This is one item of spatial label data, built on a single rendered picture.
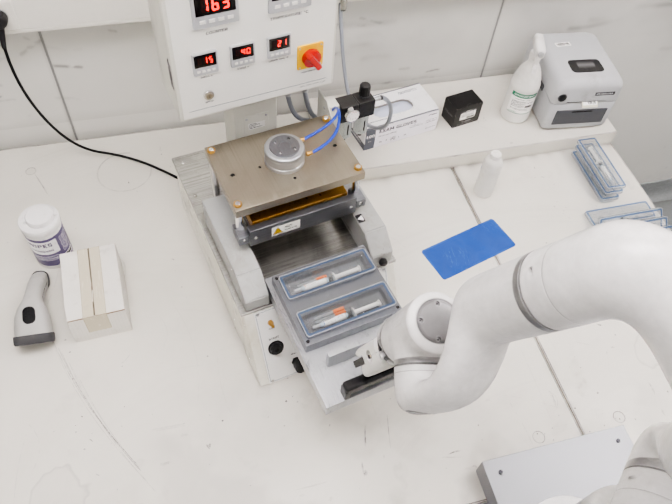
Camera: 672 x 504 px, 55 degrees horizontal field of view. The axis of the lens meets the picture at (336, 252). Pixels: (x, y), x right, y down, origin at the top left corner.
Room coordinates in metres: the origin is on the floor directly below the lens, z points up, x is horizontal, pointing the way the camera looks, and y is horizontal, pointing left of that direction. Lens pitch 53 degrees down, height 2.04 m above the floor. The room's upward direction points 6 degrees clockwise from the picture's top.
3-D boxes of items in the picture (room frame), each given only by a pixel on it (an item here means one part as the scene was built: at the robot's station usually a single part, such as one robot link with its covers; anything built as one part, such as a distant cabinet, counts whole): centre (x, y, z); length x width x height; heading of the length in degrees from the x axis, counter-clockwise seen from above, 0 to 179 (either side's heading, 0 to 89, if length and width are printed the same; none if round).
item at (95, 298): (0.74, 0.52, 0.80); 0.19 x 0.13 x 0.09; 19
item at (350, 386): (0.52, -0.10, 0.99); 0.15 x 0.02 x 0.04; 120
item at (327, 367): (0.64, -0.03, 0.97); 0.30 x 0.22 x 0.08; 30
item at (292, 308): (0.68, -0.01, 0.98); 0.20 x 0.17 x 0.03; 120
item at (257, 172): (0.94, 0.12, 1.08); 0.31 x 0.24 x 0.13; 120
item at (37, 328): (0.70, 0.64, 0.79); 0.20 x 0.08 x 0.08; 19
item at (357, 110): (1.13, -0.01, 1.05); 0.15 x 0.05 x 0.15; 120
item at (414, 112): (1.38, -0.11, 0.83); 0.23 x 0.12 x 0.07; 120
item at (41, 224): (0.86, 0.66, 0.82); 0.09 x 0.09 x 0.15
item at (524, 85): (1.48, -0.47, 0.92); 0.09 x 0.08 x 0.25; 179
